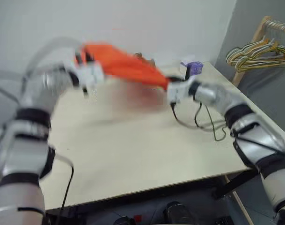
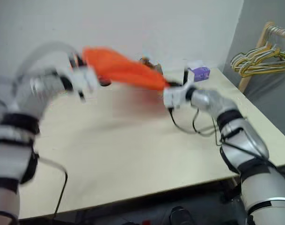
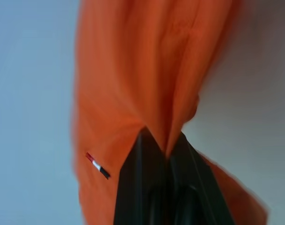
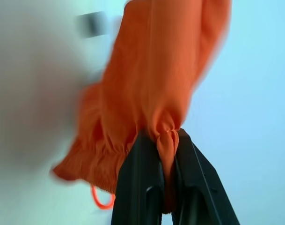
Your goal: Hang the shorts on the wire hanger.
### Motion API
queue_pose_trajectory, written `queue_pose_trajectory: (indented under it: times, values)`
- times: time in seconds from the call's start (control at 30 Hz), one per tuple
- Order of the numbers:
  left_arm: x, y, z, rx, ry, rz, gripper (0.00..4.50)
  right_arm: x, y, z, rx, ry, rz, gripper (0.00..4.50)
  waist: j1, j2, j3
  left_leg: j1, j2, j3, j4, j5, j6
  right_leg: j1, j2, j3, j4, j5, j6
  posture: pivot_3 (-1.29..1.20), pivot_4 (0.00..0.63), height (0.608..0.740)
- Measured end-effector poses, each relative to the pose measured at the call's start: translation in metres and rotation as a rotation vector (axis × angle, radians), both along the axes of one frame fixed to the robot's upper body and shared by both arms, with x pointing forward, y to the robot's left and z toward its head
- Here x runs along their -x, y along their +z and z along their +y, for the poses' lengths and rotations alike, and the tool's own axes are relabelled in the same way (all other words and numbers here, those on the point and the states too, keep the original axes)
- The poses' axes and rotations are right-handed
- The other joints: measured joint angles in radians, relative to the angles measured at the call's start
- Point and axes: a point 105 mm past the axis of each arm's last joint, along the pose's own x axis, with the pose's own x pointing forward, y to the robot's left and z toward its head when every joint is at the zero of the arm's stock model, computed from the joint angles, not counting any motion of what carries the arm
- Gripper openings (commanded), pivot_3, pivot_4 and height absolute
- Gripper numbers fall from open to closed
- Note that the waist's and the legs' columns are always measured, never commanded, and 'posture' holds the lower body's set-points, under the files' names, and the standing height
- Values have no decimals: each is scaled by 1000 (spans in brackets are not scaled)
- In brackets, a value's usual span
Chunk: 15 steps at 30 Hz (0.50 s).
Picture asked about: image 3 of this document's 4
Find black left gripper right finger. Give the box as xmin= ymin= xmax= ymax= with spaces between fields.
xmin=167 ymin=132 xmax=230 ymax=225

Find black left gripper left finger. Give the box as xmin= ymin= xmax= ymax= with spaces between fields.
xmin=113 ymin=126 xmax=168 ymax=225

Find orange t-shirt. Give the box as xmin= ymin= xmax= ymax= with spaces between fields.
xmin=72 ymin=0 xmax=270 ymax=225

